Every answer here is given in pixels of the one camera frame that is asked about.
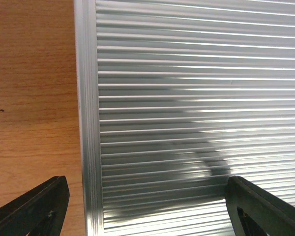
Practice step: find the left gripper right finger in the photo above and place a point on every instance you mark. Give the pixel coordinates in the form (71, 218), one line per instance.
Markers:
(255, 212)

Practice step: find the aluminium poker case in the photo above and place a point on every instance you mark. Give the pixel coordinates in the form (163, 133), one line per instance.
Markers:
(175, 97)

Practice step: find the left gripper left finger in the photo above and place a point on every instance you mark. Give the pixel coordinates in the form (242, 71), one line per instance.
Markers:
(39, 212)

